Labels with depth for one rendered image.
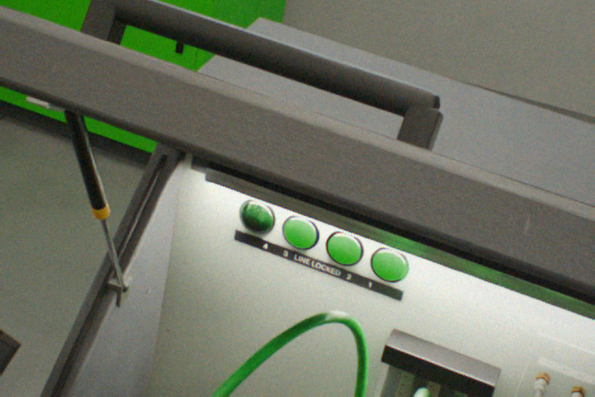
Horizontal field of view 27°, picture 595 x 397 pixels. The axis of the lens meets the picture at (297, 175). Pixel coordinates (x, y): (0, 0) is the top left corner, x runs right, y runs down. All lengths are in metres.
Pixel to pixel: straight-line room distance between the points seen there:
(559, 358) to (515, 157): 0.26
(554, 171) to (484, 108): 0.16
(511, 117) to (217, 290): 0.46
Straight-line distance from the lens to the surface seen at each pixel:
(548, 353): 1.53
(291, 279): 1.58
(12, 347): 1.12
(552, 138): 1.66
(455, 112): 1.65
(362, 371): 1.49
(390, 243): 1.47
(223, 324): 1.67
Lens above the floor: 2.22
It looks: 30 degrees down
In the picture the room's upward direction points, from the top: 12 degrees clockwise
